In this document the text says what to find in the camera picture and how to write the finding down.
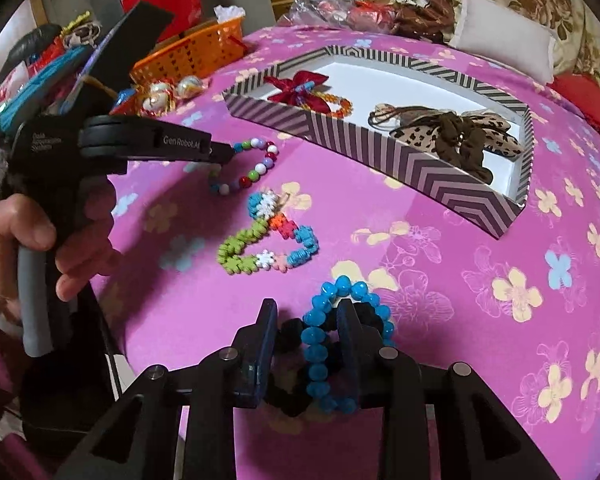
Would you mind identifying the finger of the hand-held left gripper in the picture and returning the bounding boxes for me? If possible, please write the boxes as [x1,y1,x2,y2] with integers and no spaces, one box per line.
[207,141,237,165]

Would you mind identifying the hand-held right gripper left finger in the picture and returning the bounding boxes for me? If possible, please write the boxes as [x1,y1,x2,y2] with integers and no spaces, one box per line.
[65,298,279,480]

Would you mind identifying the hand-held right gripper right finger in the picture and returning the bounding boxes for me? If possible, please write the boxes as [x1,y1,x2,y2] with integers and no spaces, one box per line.
[336,299,563,480]

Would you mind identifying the blue bead bracelet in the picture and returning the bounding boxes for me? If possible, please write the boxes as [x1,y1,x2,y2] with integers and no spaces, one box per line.
[301,275,396,415]

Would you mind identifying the multicolour round bead bracelet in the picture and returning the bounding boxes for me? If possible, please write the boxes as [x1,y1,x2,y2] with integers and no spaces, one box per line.
[209,137,280,197]

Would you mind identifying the snowflake bead bracelet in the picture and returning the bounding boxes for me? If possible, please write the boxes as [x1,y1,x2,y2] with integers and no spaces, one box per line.
[216,189,321,276]

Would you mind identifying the red bow hair tie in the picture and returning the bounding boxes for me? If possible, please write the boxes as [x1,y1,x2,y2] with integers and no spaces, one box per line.
[264,71,333,113]

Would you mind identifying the orange bead bracelet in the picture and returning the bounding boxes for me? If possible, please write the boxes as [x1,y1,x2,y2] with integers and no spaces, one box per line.
[307,91,353,120]

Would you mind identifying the dark elastic hair ties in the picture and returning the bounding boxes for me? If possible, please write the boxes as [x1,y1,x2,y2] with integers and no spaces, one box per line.
[369,104,433,131]

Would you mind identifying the striped cardboard box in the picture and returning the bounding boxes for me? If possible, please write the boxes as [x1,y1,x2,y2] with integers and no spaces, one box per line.
[222,45,536,240]

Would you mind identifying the brown scrunchie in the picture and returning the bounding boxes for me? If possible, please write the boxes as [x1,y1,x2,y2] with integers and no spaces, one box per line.
[432,112,495,183]

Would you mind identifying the leopard print bow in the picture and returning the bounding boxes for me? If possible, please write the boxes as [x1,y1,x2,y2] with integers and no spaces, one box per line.
[390,109,527,158]

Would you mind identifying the person's left forearm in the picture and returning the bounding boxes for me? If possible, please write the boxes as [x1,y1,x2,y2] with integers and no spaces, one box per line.
[0,305,51,480]

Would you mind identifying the person's left hand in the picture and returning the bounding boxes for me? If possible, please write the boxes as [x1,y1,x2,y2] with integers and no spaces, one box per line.
[0,192,123,321]

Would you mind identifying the gold white ornament ball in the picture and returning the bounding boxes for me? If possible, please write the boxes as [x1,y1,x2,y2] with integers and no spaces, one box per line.
[175,75,206,100]

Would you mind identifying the teal plastic case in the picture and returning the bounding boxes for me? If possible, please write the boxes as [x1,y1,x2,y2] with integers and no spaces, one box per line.
[0,45,93,131]

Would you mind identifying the red bowl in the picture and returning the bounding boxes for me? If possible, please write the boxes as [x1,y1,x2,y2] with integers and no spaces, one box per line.
[109,87,143,117]

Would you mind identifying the wrapped candy balls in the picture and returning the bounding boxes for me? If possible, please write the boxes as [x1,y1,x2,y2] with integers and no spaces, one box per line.
[142,82,173,111]

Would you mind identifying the orange plastic basket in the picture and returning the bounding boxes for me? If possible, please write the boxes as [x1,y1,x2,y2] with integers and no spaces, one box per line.
[130,16,248,86]

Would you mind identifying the white tissue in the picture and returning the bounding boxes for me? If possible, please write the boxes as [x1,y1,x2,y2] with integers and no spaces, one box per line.
[214,5,246,23]

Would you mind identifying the clear plastic bag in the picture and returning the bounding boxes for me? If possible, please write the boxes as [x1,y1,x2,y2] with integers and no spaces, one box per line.
[277,0,398,36]

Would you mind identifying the brown floral blanket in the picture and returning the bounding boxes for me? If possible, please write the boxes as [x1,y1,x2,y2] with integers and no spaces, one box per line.
[392,0,461,43]

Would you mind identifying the white pillow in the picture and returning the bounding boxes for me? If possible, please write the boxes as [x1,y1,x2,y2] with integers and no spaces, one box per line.
[447,0,558,86]

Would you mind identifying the red pillow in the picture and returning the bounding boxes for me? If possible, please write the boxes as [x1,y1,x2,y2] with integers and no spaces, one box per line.
[550,74,600,136]

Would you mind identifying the braided cord bundle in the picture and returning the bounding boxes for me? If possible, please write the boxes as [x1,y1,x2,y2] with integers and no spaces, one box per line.
[60,10,101,48]

